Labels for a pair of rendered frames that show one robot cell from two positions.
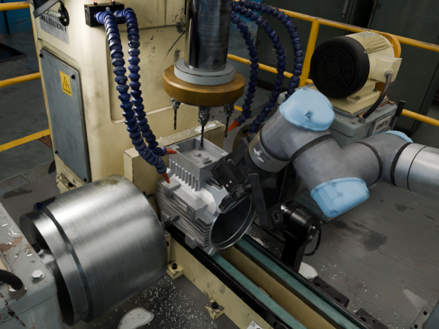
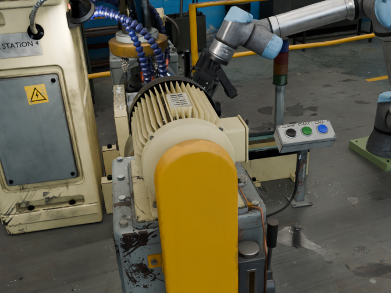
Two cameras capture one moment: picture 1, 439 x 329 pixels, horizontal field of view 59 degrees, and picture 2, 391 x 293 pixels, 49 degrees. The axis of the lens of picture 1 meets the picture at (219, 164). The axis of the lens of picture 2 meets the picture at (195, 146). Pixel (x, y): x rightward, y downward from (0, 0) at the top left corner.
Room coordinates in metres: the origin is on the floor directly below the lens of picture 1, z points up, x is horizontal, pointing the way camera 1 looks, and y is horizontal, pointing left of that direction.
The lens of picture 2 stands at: (-0.13, 1.01, 1.63)
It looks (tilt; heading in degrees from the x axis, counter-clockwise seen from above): 27 degrees down; 308
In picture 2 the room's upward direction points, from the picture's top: 3 degrees counter-clockwise
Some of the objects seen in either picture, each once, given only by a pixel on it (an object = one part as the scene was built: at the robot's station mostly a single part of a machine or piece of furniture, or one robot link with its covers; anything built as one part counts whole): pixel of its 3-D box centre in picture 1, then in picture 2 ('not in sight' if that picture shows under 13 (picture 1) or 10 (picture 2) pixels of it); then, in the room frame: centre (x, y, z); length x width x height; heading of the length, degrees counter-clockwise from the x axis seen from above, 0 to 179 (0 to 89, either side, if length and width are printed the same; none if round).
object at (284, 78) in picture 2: not in sight; (280, 78); (0.63, -0.57, 1.05); 0.06 x 0.06 x 0.04
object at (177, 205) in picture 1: (206, 200); not in sight; (0.78, 0.02, 1.02); 0.20 x 0.19 x 0.19; 46
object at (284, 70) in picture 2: not in sight; (280, 67); (0.63, -0.57, 1.10); 0.06 x 0.06 x 0.04
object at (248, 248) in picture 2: not in sight; (252, 258); (0.18, 0.45, 1.07); 0.08 x 0.07 x 0.20; 47
